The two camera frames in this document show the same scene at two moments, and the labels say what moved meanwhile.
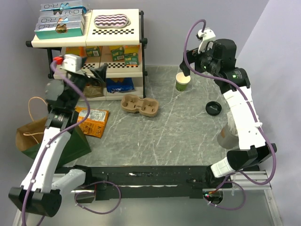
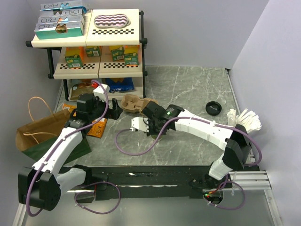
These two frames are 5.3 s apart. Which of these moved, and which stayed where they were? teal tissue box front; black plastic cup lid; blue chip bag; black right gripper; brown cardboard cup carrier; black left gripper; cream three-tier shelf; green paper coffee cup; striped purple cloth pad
Moved: black right gripper; green paper coffee cup; black left gripper
Stayed: cream three-tier shelf; striped purple cloth pad; brown cardboard cup carrier; black plastic cup lid; teal tissue box front; blue chip bag
